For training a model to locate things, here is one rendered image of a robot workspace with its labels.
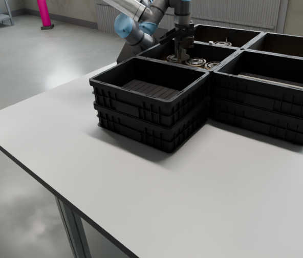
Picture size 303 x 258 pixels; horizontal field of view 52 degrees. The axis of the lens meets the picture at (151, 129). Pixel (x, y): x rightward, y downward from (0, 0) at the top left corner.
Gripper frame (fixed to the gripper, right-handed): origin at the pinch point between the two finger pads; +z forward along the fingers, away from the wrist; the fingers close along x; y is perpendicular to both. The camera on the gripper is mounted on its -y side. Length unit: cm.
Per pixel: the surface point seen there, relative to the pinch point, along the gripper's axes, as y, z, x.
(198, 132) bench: -1.0, 9.0, -44.1
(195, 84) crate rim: -2.7, -13.5, -42.0
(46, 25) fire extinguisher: -140, 141, 431
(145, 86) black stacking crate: -19.0, -0.5, -19.5
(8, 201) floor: -111, 86, -1
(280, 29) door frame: 146, 64, 152
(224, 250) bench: -10, 1, -99
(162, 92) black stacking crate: -12.7, -1.6, -27.0
